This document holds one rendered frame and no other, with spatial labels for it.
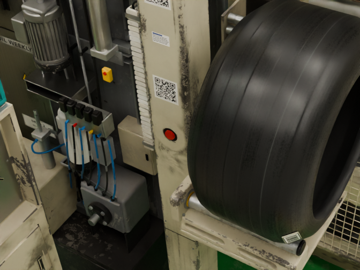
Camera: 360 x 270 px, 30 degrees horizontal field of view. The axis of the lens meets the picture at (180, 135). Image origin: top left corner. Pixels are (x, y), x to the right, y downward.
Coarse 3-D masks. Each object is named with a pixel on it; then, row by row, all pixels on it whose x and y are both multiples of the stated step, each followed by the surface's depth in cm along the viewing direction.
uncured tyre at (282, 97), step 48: (288, 0) 160; (240, 48) 147; (288, 48) 144; (336, 48) 143; (240, 96) 143; (288, 96) 139; (336, 96) 141; (192, 144) 152; (240, 144) 144; (288, 144) 139; (336, 144) 190; (240, 192) 148; (288, 192) 143; (336, 192) 176
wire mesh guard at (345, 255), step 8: (352, 200) 223; (336, 216) 232; (344, 216) 229; (336, 224) 235; (352, 224) 229; (328, 232) 240; (320, 240) 245; (320, 248) 246; (328, 248) 244; (352, 248) 238; (344, 256) 241; (352, 256) 241
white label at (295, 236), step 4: (296, 232) 154; (284, 236) 154; (288, 236) 155; (292, 236) 156; (296, 236) 156; (300, 236) 157; (284, 240) 157; (288, 240) 158; (292, 240) 158; (296, 240) 159
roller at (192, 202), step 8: (192, 192) 188; (192, 200) 186; (192, 208) 187; (200, 208) 185; (216, 216) 183; (232, 224) 181; (248, 232) 179; (264, 240) 177; (304, 240) 174; (288, 248) 173; (296, 248) 172; (304, 248) 175
